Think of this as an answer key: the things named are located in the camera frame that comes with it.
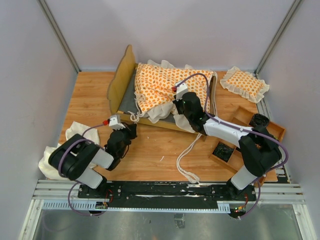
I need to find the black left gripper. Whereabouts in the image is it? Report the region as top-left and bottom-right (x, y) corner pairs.
(113, 121), (138, 157)

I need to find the duck print bed cover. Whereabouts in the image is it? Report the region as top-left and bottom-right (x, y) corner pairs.
(125, 59), (220, 184)

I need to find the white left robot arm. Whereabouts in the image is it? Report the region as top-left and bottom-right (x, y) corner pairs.
(48, 123), (137, 198)

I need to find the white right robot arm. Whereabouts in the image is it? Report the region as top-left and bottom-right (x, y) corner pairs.
(173, 92), (282, 200)

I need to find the cream cloth pile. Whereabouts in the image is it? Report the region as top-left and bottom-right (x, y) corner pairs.
(38, 121), (103, 181)

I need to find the dark rolled sock lower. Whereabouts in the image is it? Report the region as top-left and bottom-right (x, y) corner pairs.
(212, 143), (234, 163)

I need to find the dark rolled sock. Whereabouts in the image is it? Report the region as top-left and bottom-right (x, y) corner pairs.
(212, 143), (234, 163)
(249, 113), (270, 130)

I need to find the wooden compartment organizer box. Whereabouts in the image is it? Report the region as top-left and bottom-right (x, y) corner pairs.
(209, 106), (286, 177)

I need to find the duck print small pillow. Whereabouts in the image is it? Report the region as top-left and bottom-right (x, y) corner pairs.
(220, 66), (270, 104)

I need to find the dark rolled sock upper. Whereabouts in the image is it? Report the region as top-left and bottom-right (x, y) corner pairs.
(249, 113), (270, 130)

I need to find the wooden pet bed frame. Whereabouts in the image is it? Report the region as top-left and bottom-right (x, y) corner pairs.
(107, 45), (218, 133)

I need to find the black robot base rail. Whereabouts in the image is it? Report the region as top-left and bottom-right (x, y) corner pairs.
(35, 180), (306, 213)

